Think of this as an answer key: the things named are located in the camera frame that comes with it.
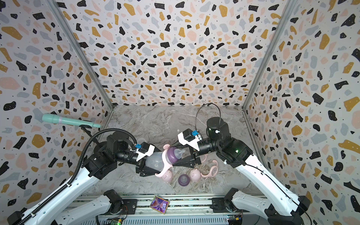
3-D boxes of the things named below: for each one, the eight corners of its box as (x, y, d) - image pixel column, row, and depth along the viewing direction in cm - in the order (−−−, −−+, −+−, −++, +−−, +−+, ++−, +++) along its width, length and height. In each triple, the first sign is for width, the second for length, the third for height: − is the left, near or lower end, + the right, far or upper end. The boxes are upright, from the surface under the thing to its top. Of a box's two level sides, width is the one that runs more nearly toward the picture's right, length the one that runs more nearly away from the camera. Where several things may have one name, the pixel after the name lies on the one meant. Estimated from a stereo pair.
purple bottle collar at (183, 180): (178, 186, 83) (178, 184, 80) (178, 175, 87) (178, 174, 84) (189, 186, 83) (189, 184, 80) (189, 175, 87) (189, 174, 84)
